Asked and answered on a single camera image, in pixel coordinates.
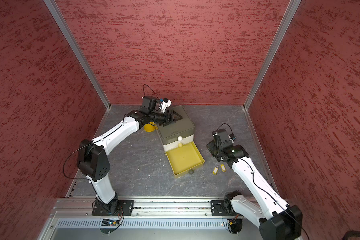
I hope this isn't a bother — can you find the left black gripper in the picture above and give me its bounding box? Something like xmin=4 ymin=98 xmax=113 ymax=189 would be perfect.
xmin=149 ymin=110 xmax=183 ymax=126

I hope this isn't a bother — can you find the olive green drawer cabinet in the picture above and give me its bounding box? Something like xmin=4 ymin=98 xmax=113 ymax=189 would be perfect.
xmin=157 ymin=106 xmax=195 ymax=136

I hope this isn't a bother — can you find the white drawer yellow knob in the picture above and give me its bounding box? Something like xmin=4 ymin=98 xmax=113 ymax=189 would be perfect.
xmin=163 ymin=135 xmax=194 ymax=152

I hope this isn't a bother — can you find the key with yellow tag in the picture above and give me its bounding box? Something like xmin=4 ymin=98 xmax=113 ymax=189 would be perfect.
xmin=221 ymin=164 xmax=226 ymax=173

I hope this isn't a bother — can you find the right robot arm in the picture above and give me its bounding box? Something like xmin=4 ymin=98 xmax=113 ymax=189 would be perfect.
xmin=207 ymin=141 xmax=303 ymax=240

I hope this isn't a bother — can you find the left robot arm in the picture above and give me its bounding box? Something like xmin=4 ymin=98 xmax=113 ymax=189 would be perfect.
xmin=78 ymin=109 xmax=183 ymax=215

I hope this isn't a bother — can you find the yellow pen cup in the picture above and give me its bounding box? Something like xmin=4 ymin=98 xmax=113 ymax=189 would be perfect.
xmin=144 ymin=122 xmax=156 ymax=133

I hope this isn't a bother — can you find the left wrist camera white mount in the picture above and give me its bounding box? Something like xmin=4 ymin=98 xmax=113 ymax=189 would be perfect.
xmin=160 ymin=98 xmax=172 ymax=113

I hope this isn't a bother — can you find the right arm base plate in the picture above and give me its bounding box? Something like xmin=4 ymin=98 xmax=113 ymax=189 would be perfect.
xmin=210 ymin=200 xmax=251 ymax=218

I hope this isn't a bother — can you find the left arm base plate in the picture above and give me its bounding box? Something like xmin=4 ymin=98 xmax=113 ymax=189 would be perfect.
xmin=92 ymin=199 xmax=135 ymax=217

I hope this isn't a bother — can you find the aluminium front rail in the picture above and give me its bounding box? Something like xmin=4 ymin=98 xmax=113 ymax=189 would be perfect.
xmin=49 ymin=197 xmax=228 ymax=220

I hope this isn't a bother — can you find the right aluminium corner post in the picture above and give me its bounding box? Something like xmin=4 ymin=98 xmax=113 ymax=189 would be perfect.
xmin=244 ymin=0 xmax=301 ymax=112

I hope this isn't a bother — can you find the aluminium corner post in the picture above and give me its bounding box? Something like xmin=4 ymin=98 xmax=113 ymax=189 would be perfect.
xmin=244 ymin=0 xmax=301 ymax=112
xmin=44 ymin=0 xmax=112 ymax=111

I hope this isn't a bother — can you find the left aluminium corner post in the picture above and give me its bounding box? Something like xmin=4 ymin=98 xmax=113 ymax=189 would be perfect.
xmin=44 ymin=0 xmax=112 ymax=111

